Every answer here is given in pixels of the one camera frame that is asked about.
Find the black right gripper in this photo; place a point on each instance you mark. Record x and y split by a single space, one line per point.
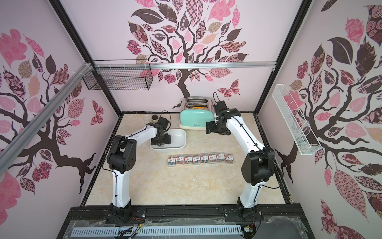
213 128

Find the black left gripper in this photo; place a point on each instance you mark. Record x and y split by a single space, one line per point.
166 141

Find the paper clip box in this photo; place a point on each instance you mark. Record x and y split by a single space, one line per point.
204 158
229 159
220 157
188 160
180 160
212 158
196 159
171 162

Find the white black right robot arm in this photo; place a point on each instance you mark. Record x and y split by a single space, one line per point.
258 165

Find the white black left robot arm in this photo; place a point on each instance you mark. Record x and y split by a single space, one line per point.
122 158

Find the white plastic storage box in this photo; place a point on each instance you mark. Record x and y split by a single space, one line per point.
178 142

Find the black-lidded spice jar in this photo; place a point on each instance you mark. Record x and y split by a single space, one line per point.
154 118

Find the mint green toaster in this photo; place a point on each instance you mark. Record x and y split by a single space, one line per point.
196 112

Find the white wire wall basket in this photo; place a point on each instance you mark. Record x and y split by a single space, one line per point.
289 105

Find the black wire wall basket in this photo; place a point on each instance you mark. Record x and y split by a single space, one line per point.
129 75

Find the white slotted cable duct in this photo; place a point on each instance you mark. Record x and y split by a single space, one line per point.
153 231

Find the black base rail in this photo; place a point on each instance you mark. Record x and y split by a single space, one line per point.
277 221

